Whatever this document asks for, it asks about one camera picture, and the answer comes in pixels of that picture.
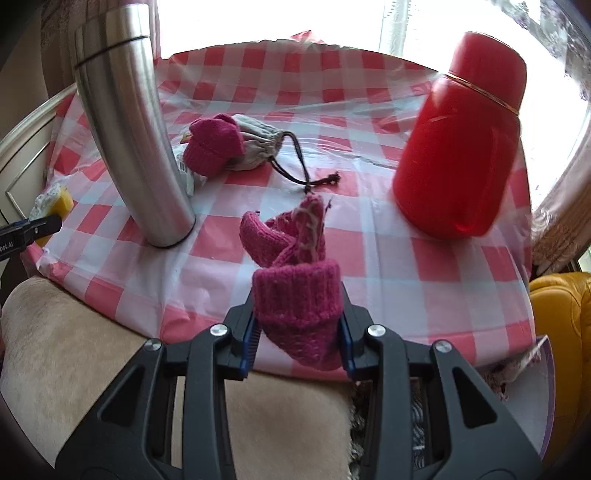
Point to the yellow sofa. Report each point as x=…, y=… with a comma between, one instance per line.
x=563, y=314

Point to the white panelled cabinet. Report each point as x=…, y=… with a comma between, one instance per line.
x=23, y=161

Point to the patterned fringe cloth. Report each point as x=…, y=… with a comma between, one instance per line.
x=358, y=424

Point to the red thermos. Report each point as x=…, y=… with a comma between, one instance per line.
x=452, y=152

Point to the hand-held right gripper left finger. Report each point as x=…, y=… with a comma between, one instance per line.
x=249, y=350

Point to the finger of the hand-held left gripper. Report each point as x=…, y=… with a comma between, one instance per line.
x=41, y=227

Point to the yellow cloth item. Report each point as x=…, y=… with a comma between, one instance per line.
x=62, y=201

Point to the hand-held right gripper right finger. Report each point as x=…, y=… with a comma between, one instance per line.
x=346, y=350

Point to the stainless steel thermos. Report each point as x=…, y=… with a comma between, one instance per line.
x=134, y=138

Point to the floral white cloth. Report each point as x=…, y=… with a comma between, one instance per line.
x=187, y=177

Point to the red checked tablecloth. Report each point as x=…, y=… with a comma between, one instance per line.
x=392, y=277

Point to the beige plush cushion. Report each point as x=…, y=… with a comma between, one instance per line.
x=69, y=346

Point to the white box with purple edge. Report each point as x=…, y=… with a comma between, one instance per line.
x=531, y=401

